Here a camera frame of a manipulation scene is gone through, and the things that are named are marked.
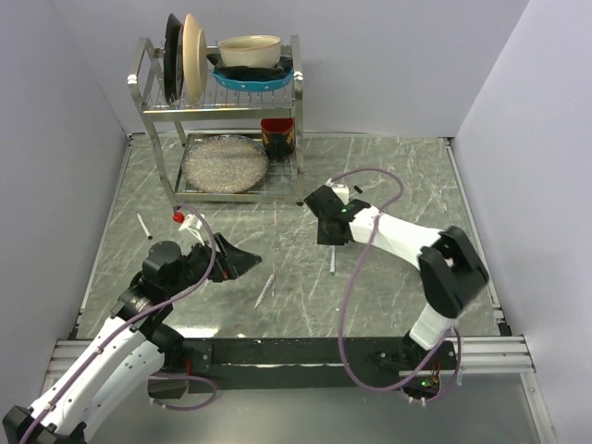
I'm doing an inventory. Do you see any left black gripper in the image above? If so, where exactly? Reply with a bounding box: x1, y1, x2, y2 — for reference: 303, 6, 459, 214
165, 230, 261, 296

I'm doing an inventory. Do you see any green white marker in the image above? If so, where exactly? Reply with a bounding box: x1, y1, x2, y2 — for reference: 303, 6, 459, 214
329, 246, 336, 276

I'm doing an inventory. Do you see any red white marker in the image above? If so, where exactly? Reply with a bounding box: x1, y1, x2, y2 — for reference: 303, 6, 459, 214
253, 274, 276, 310

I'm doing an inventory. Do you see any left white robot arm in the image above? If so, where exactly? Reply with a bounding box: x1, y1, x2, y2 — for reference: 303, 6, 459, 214
3, 233, 262, 443

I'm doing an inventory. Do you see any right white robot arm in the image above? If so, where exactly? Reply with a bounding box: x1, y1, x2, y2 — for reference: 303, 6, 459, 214
304, 185, 489, 368

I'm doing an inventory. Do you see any black tipped white marker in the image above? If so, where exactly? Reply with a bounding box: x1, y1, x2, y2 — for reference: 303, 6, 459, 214
136, 212, 154, 241

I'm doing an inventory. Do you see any red black cup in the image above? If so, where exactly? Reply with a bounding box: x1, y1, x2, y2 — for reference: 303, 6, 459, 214
261, 117, 295, 162

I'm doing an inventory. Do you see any speckled glass plate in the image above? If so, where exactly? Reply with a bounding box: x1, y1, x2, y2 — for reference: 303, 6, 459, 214
181, 135, 269, 194

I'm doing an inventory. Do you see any steel dish rack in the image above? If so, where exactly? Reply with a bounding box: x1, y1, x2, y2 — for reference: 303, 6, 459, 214
127, 35, 304, 206

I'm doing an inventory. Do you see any black base beam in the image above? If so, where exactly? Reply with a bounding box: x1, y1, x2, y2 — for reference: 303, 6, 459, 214
146, 337, 457, 400

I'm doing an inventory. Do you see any black dish under bowl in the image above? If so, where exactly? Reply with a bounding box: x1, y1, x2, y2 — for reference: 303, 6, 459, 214
207, 54, 293, 81

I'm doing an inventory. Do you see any blue dotted dish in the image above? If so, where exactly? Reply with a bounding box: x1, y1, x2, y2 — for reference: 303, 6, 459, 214
213, 68, 294, 93

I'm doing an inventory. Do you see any cream bowl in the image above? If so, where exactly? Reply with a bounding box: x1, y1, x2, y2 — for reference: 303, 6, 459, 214
218, 35, 281, 68

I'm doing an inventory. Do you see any beige plate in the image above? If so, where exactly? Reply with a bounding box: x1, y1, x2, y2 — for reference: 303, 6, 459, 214
182, 14, 208, 105

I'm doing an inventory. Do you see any black plate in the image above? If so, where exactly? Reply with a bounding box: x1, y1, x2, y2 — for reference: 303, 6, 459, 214
163, 14, 184, 105

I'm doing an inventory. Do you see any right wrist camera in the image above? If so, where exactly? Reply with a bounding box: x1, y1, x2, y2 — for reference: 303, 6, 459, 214
326, 179, 350, 204

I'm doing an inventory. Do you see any aluminium frame rail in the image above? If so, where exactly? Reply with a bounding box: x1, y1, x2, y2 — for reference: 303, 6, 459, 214
45, 335, 537, 383

